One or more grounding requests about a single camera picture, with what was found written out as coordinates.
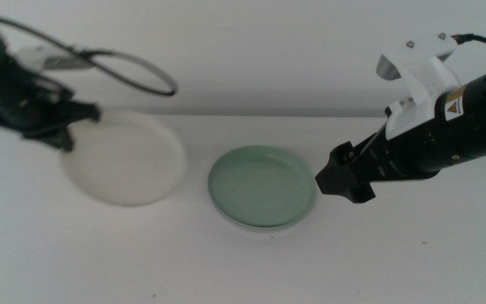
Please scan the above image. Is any white shallow bowl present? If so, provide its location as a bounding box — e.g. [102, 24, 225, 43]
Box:
[60, 110, 188, 208]

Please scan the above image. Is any pale green shallow bowl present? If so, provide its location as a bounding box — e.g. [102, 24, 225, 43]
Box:
[207, 144, 318, 231]

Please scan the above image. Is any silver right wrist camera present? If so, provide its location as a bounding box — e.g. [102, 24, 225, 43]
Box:
[375, 50, 455, 82]

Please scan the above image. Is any thin black camera cable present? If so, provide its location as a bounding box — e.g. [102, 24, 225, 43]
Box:
[451, 32, 486, 57]
[0, 15, 180, 97]

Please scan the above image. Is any grey shallow bowl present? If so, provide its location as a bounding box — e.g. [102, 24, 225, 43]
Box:
[213, 198, 316, 233]

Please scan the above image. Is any thin black left camera cable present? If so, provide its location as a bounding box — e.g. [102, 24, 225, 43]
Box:
[0, 15, 180, 97]

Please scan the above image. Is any thin black right camera cable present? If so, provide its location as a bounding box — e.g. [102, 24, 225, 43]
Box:
[451, 32, 486, 57]

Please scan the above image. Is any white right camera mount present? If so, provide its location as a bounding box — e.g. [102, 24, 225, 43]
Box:
[378, 32, 463, 141]

